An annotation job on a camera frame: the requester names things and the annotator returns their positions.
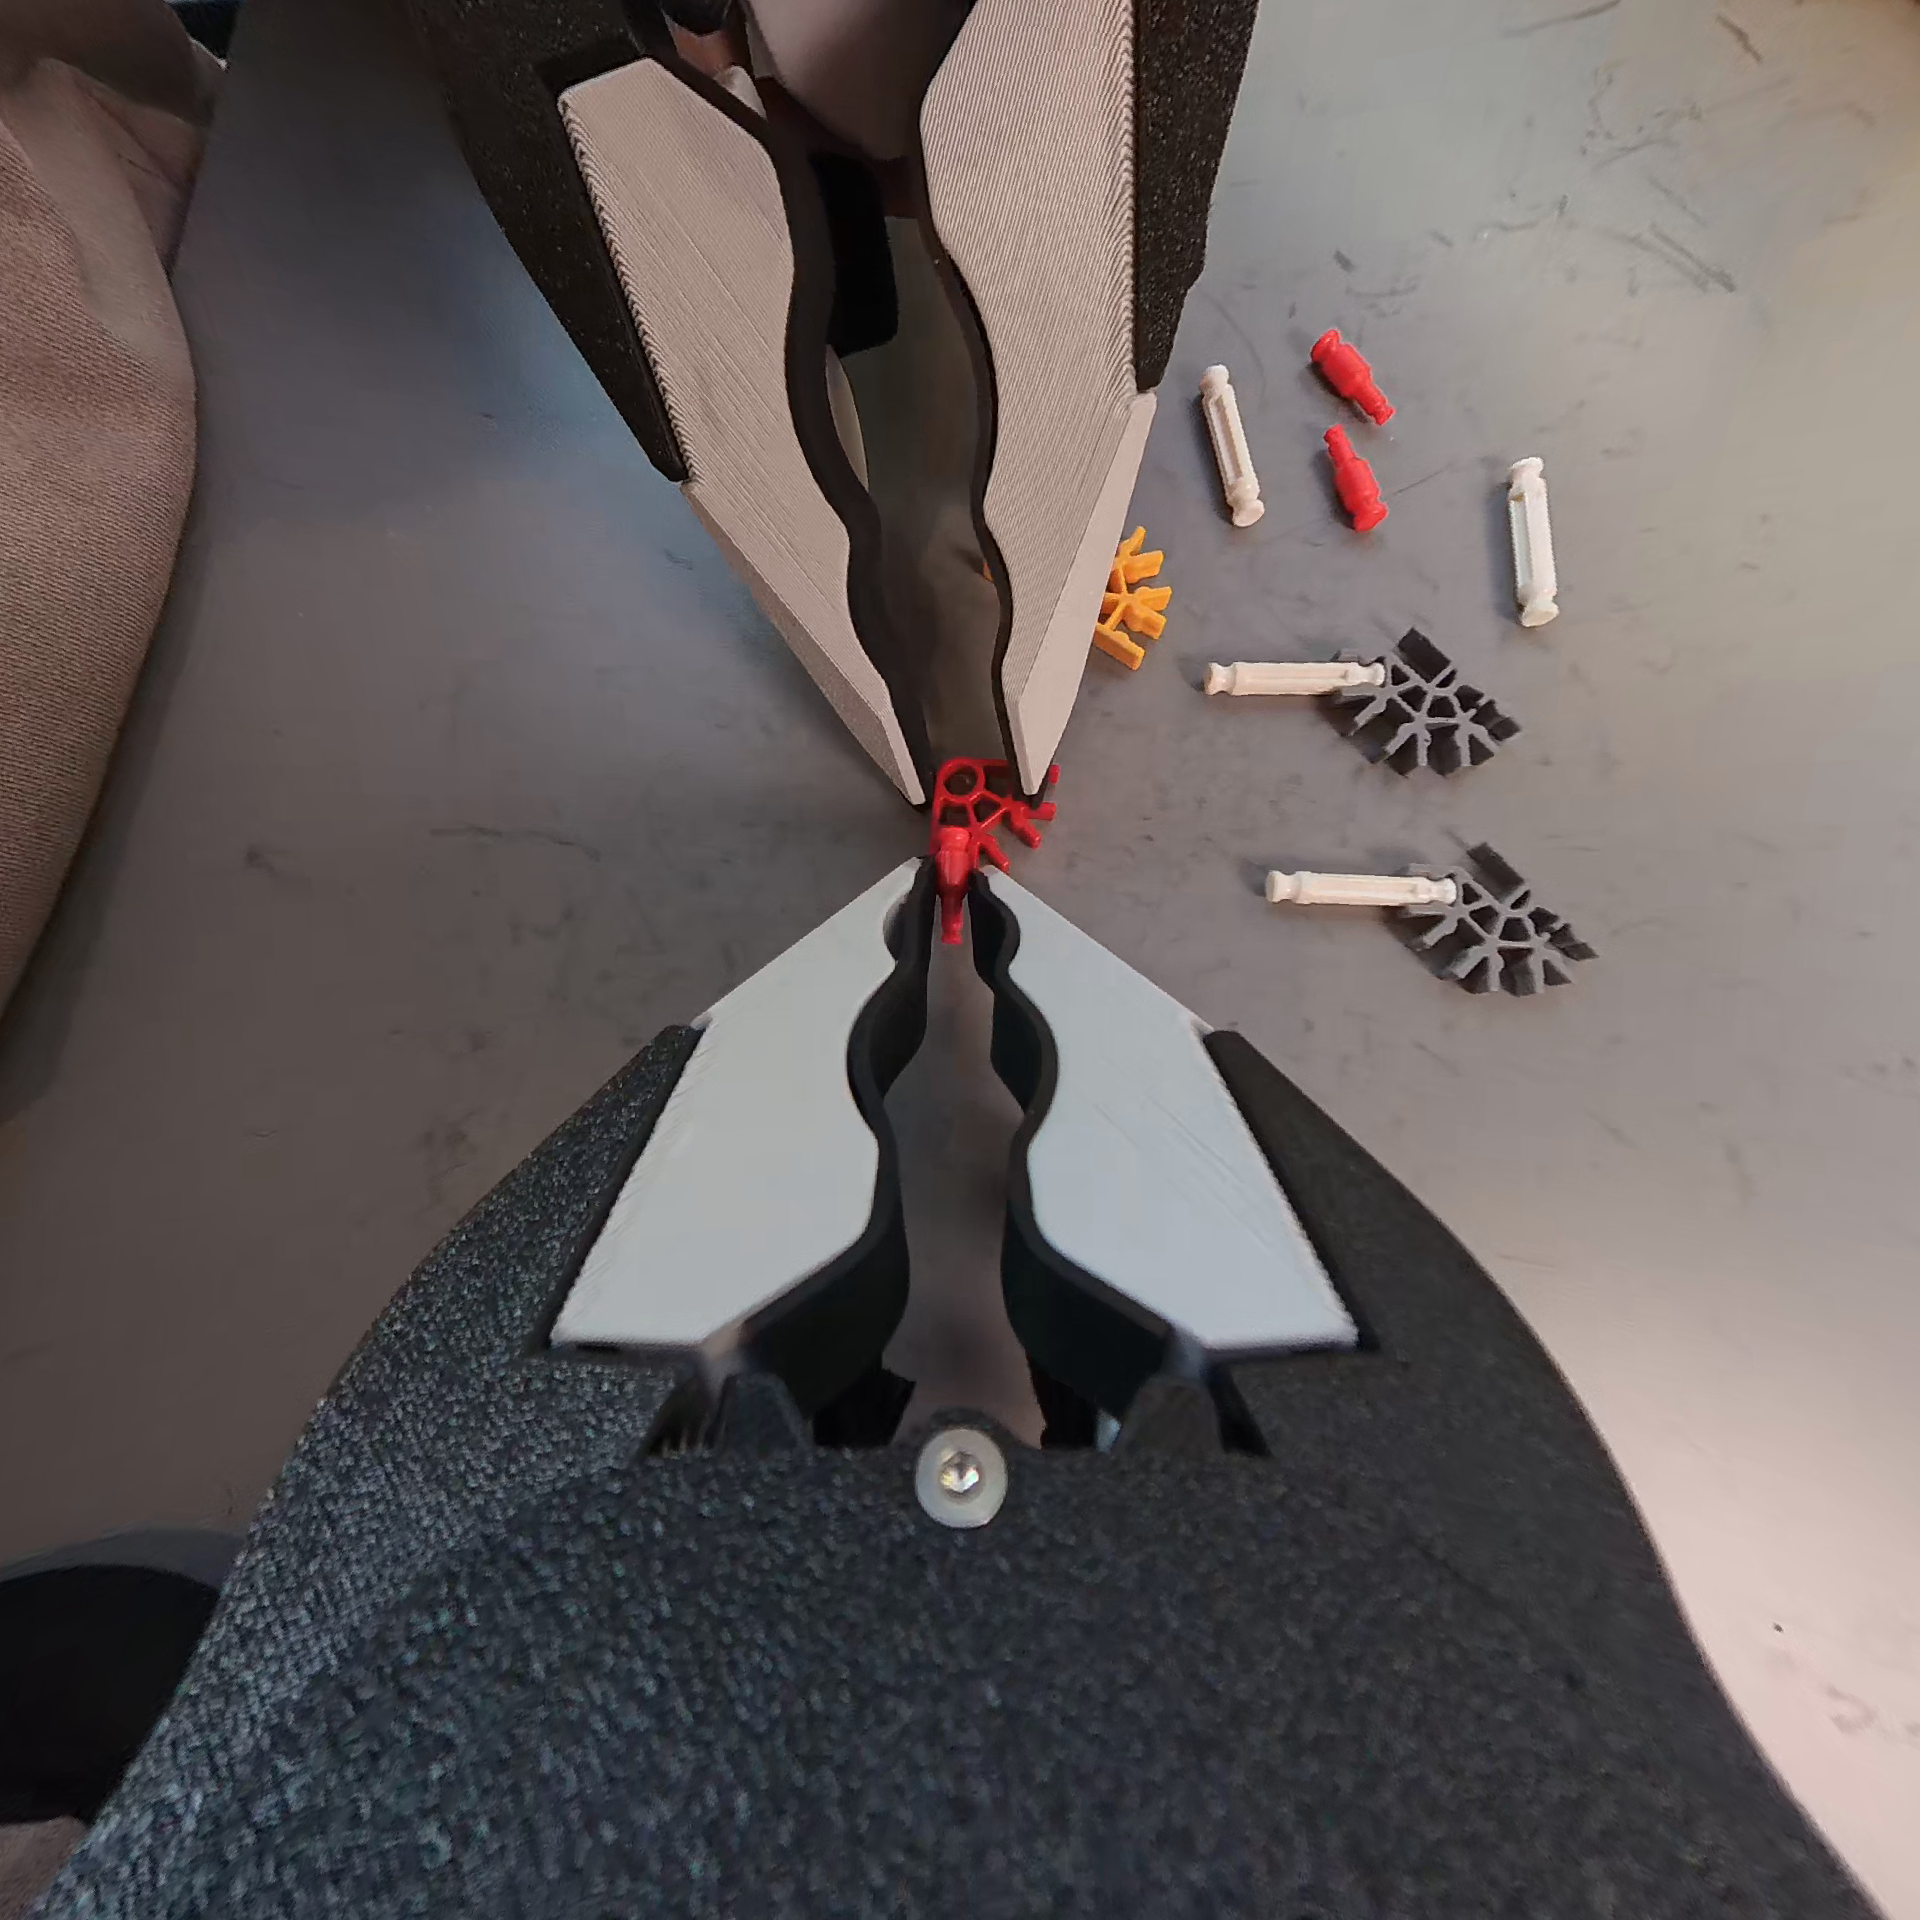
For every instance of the grey half-round connector piece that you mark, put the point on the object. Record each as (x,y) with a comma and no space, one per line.
(1440,719)

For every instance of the short red rod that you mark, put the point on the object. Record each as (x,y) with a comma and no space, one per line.
(1355,480)
(1345,373)

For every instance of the yellow connector piece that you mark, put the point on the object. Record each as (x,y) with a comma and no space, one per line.
(1127,608)

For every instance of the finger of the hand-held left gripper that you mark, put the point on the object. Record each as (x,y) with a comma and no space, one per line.
(1049,301)
(707,301)

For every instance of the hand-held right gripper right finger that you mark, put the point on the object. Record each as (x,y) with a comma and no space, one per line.
(1187,1188)

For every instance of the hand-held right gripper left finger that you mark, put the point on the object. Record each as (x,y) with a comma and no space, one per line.
(735,1188)

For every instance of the red connector piece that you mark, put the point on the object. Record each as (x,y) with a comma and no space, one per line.
(952,898)
(962,822)

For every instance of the person's brown clothing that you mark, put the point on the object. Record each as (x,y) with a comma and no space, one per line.
(76,525)

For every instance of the grey desk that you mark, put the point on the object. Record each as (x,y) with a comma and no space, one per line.
(1651,1200)

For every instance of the short white rod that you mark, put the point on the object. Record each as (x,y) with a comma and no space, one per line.
(1349,891)
(1229,447)
(1283,677)
(1531,540)

